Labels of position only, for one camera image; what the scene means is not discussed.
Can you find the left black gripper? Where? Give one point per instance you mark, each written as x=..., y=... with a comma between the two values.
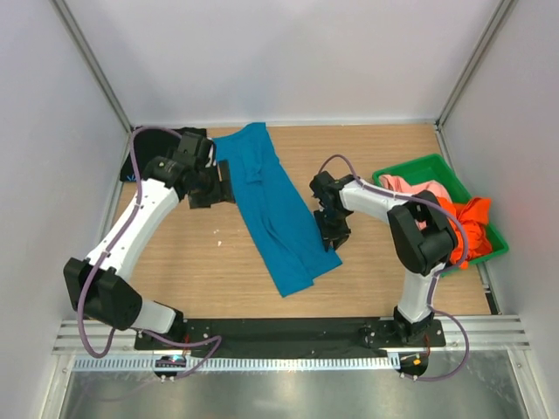
x=222, y=191

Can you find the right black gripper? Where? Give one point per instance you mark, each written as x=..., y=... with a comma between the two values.
x=327, y=235

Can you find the blue t shirt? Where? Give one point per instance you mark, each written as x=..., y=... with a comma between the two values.
x=281, y=225

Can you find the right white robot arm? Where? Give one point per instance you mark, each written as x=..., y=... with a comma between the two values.
x=422, y=234

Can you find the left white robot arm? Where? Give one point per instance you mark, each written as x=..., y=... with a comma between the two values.
x=99, y=284

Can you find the pink t shirt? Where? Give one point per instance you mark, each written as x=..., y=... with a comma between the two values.
x=400, y=185

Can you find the folded black t shirt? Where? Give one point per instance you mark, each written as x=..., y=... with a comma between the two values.
x=153, y=143

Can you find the green plastic bin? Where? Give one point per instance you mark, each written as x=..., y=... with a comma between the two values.
x=434, y=167

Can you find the orange t shirt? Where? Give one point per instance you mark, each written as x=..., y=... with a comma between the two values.
x=474, y=218

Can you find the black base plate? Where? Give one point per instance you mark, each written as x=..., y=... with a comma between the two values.
x=307, y=338

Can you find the aluminium frame rail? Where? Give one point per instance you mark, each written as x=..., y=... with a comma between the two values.
x=485, y=332

